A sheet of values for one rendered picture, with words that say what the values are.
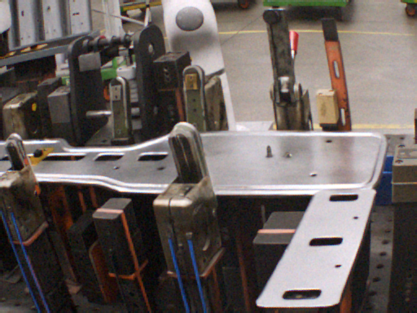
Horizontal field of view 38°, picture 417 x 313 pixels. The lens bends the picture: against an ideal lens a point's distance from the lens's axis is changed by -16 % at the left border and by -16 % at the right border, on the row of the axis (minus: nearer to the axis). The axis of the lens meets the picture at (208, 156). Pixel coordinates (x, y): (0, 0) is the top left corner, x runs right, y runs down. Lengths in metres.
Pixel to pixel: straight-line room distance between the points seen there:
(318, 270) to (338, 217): 0.13
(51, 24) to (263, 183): 4.84
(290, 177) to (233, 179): 0.09
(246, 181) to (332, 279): 0.33
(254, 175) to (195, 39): 0.61
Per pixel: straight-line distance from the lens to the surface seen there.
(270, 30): 1.19
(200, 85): 1.26
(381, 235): 1.42
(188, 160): 0.94
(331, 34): 1.16
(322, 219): 0.89
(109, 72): 5.15
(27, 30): 5.89
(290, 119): 1.21
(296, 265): 0.79
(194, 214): 0.90
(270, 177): 1.03
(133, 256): 1.06
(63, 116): 1.44
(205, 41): 1.61
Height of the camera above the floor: 1.42
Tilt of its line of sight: 21 degrees down
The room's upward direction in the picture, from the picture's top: 10 degrees counter-clockwise
